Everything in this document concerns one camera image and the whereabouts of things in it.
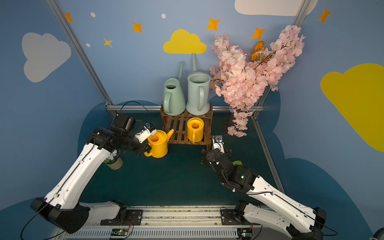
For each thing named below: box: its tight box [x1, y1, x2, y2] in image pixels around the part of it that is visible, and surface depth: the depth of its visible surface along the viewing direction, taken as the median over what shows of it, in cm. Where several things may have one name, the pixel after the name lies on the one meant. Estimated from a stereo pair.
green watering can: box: [163, 62, 186, 116], surface depth 77 cm
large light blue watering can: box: [186, 53, 211, 116], surface depth 75 cm
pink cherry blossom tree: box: [209, 25, 306, 138], surface depth 69 cm
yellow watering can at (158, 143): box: [144, 128, 175, 158], surface depth 73 cm
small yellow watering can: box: [187, 117, 205, 145], surface depth 82 cm
